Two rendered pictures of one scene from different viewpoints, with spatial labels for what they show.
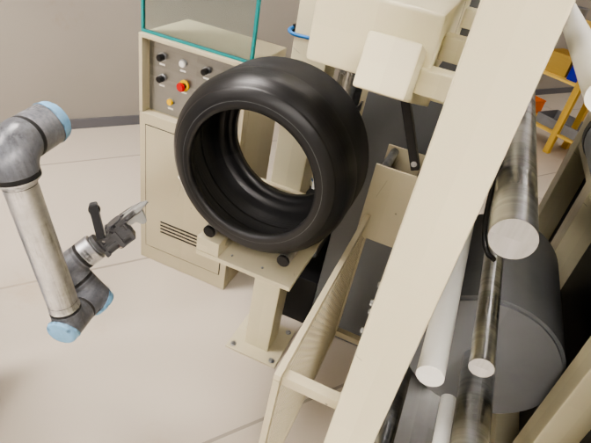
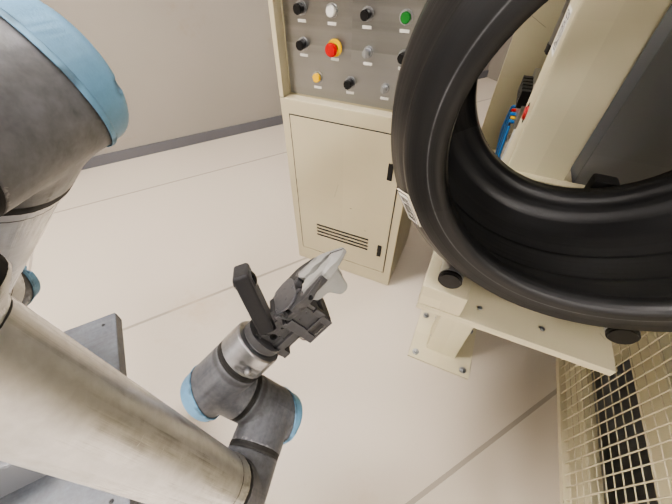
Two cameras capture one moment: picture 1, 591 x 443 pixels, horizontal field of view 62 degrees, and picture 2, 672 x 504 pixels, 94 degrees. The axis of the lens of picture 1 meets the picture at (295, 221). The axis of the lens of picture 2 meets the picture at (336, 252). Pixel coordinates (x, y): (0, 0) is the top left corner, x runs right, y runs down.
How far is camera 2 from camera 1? 1.20 m
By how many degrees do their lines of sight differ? 14
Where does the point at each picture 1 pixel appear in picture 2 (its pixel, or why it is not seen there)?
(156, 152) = (305, 148)
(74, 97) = (214, 107)
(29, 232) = (49, 471)
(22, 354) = not seen: hidden behind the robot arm
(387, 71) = not seen: outside the picture
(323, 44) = not seen: outside the picture
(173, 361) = (357, 381)
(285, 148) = (555, 104)
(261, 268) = (542, 330)
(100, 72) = (232, 79)
